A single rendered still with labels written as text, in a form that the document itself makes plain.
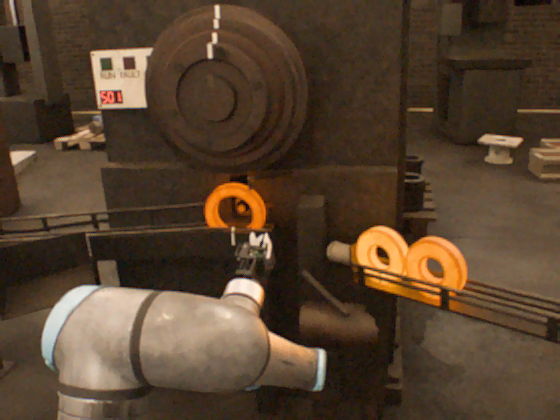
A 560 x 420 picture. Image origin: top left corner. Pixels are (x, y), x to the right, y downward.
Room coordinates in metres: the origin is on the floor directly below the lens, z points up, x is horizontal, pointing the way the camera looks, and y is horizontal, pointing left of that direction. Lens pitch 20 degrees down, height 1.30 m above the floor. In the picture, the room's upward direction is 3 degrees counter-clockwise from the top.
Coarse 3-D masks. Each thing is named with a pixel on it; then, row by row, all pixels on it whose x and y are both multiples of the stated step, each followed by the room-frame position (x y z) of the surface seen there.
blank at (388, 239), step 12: (372, 228) 1.20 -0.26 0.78; (384, 228) 1.19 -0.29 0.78; (360, 240) 1.22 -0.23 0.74; (372, 240) 1.19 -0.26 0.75; (384, 240) 1.16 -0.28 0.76; (396, 240) 1.14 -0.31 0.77; (360, 252) 1.22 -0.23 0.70; (372, 252) 1.20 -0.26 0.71; (396, 252) 1.13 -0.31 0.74; (372, 264) 1.19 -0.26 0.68; (396, 264) 1.13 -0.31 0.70
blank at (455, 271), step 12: (420, 240) 1.09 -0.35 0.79; (432, 240) 1.06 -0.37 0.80; (444, 240) 1.06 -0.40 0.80; (408, 252) 1.11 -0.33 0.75; (420, 252) 1.08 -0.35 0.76; (432, 252) 1.06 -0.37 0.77; (444, 252) 1.04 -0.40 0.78; (456, 252) 1.03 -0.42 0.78; (408, 264) 1.10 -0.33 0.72; (420, 264) 1.08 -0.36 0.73; (444, 264) 1.03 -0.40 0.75; (456, 264) 1.01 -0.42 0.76; (420, 276) 1.08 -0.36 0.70; (432, 276) 1.08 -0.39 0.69; (444, 276) 1.03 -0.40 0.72; (456, 276) 1.01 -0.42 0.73; (432, 288) 1.05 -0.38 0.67
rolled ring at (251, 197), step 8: (224, 184) 1.44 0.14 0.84; (232, 184) 1.42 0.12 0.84; (240, 184) 1.43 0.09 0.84; (216, 192) 1.42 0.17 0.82; (224, 192) 1.41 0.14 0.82; (232, 192) 1.41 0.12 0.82; (240, 192) 1.40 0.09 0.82; (248, 192) 1.40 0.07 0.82; (256, 192) 1.42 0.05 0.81; (208, 200) 1.42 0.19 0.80; (216, 200) 1.42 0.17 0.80; (248, 200) 1.40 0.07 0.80; (256, 200) 1.39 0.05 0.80; (208, 208) 1.42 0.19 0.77; (216, 208) 1.44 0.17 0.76; (256, 208) 1.39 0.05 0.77; (264, 208) 1.41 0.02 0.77; (208, 216) 1.43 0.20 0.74; (216, 216) 1.43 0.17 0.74; (256, 216) 1.39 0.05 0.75; (264, 216) 1.40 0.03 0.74; (208, 224) 1.43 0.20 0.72; (216, 224) 1.42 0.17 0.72; (224, 224) 1.44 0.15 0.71; (256, 224) 1.39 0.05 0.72; (248, 232) 1.40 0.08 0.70
